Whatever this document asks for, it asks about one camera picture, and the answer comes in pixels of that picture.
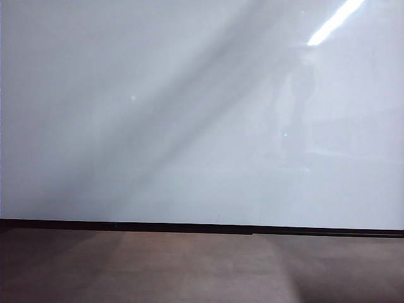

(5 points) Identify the white glossy whiteboard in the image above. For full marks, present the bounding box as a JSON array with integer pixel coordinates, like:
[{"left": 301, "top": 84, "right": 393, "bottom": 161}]
[{"left": 0, "top": 0, "right": 404, "bottom": 231}]

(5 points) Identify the black whiteboard frame rail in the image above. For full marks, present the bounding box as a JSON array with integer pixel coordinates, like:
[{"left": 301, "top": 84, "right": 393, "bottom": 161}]
[{"left": 0, "top": 218, "right": 404, "bottom": 239}]

